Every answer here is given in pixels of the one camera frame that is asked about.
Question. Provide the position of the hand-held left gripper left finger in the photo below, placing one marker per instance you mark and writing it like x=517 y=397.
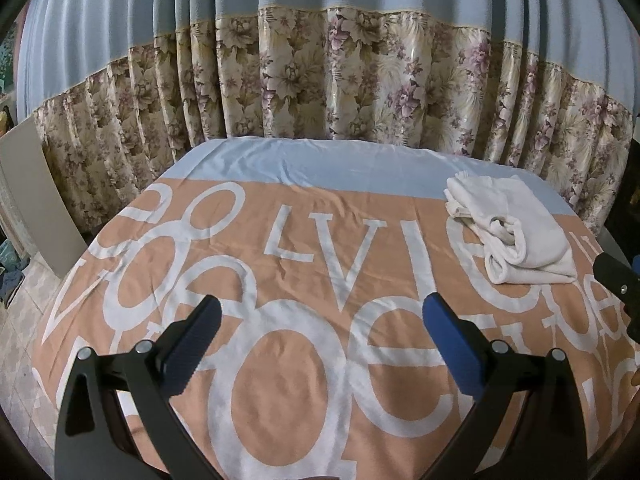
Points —
x=187 y=347

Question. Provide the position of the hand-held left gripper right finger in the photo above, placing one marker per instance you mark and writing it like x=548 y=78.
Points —
x=452 y=347

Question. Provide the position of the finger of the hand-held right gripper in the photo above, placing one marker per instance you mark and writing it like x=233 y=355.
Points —
x=620 y=280

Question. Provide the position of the white knit sweater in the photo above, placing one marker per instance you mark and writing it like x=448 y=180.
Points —
x=525 y=230

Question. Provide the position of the orange and blue printed blanket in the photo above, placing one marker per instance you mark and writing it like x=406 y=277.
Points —
x=310 y=340

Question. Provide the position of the blue cloth pile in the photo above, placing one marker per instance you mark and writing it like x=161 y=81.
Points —
x=10 y=265

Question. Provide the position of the beige flat board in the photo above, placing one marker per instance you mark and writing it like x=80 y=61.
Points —
x=40 y=200

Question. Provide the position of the blue floral curtain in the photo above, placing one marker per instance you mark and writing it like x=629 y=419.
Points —
x=325 y=60

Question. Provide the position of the wall poster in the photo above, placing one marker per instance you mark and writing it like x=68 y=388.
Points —
x=7 y=67

